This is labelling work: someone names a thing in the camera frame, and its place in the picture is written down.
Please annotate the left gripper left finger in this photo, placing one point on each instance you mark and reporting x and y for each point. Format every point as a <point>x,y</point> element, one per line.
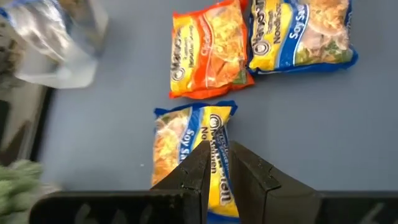
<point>174,205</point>

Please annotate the clear plastic container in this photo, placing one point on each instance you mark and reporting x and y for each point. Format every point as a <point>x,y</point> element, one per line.
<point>56,77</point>

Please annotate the orange chicken ramen pack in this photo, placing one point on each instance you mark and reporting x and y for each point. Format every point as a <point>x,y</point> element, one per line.
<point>211,49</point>

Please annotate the black table frame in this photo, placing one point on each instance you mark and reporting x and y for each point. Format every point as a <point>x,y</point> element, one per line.
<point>42,124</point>

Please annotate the green potted plant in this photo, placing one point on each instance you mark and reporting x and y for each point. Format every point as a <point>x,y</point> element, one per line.
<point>15,186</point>

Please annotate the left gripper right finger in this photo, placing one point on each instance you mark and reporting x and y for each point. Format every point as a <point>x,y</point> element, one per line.
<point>280,205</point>

